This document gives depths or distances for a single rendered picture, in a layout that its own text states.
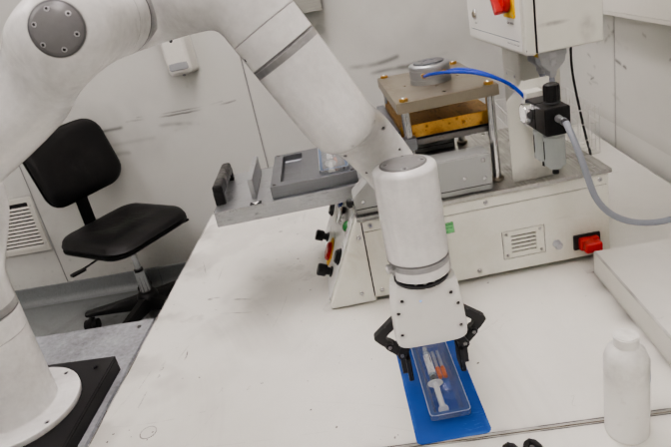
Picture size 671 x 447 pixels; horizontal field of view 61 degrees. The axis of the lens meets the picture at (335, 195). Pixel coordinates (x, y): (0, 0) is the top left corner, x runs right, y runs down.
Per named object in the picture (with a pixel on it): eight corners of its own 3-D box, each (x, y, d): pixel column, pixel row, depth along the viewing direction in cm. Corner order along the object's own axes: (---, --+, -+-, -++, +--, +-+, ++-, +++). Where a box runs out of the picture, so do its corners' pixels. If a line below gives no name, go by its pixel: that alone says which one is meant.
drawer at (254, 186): (360, 165, 128) (354, 132, 125) (371, 201, 107) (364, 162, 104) (232, 191, 128) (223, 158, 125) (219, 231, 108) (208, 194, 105)
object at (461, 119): (464, 106, 123) (459, 62, 120) (497, 132, 103) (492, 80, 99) (386, 122, 124) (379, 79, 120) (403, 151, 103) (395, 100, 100)
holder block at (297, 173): (350, 152, 125) (348, 141, 124) (358, 182, 107) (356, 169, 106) (277, 167, 126) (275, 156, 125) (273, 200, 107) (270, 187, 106)
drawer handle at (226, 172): (235, 179, 123) (230, 161, 122) (226, 204, 109) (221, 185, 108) (226, 180, 123) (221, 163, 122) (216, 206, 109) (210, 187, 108)
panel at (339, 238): (325, 237, 138) (343, 166, 132) (331, 303, 110) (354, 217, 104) (317, 235, 138) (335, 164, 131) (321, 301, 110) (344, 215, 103)
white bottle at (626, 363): (633, 453, 67) (633, 353, 62) (595, 429, 72) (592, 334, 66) (658, 431, 70) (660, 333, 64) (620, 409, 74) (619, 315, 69)
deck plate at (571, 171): (536, 124, 133) (536, 120, 133) (612, 172, 101) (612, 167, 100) (343, 164, 134) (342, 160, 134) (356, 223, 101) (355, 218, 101)
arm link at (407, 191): (384, 240, 82) (387, 272, 74) (369, 155, 78) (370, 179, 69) (442, 231, 82) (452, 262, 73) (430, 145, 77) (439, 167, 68)
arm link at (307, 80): (268, 58, 80) (394, 217, 88) (248, 79, 65) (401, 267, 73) (319, 17, 78) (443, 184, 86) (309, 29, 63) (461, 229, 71)
